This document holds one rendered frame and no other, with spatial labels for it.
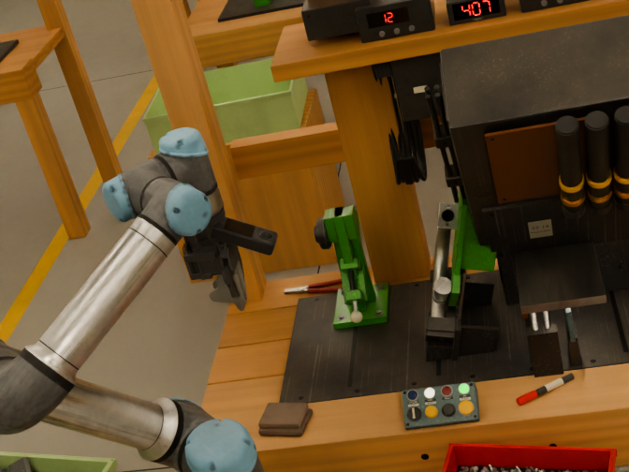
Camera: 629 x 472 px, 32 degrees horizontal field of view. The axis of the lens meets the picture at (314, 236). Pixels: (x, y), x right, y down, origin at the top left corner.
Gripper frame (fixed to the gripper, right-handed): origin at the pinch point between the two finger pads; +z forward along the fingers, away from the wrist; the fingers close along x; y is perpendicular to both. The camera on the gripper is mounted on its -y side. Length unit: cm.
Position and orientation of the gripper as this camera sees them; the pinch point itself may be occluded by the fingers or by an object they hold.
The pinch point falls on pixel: (244, 302)
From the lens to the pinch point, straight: 202.9
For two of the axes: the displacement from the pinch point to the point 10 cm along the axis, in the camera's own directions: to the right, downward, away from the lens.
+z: 2.3, 8.5, 4.8
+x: -0.9, 5.1, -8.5
